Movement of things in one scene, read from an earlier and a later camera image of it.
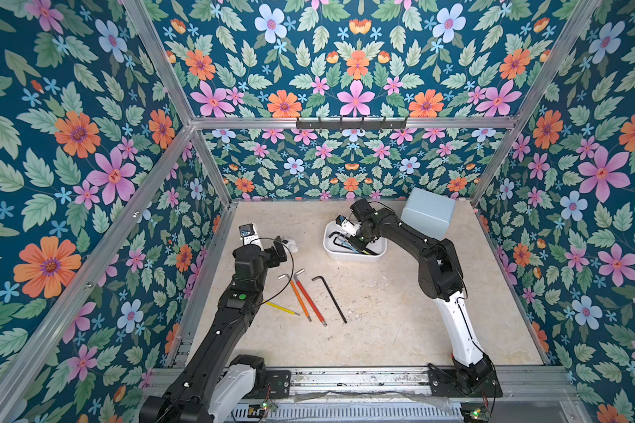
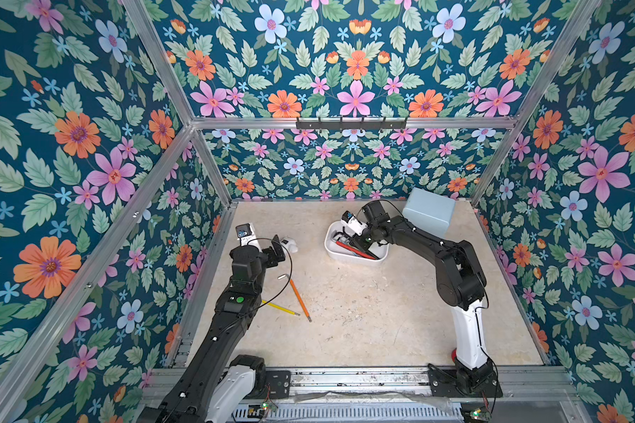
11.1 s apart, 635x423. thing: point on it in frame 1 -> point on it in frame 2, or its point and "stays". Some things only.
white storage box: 338,245 stays
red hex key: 303,291 -> 358,251
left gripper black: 273,260 stays
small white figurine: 292,245 stays
